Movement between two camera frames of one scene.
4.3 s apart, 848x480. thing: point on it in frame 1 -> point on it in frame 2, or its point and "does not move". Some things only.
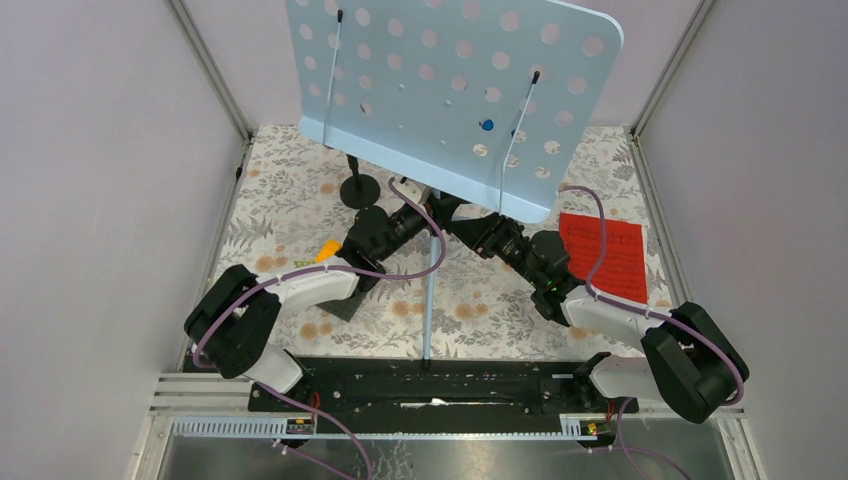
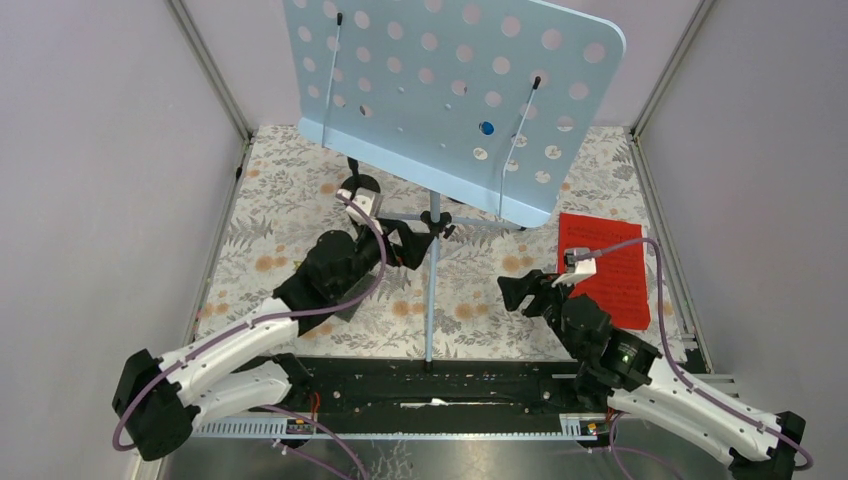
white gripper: x=413 y=189 -> x=368 y=198
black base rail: x=442 y=389 does not move
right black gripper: x=486 y=232 -> x=513 y=290
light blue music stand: x=502 y=103 does not move
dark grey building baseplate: x=344 y=308 does not move
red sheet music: x=621 y=272 does not move
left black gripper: x=441 y=208 -> x=413 y=245
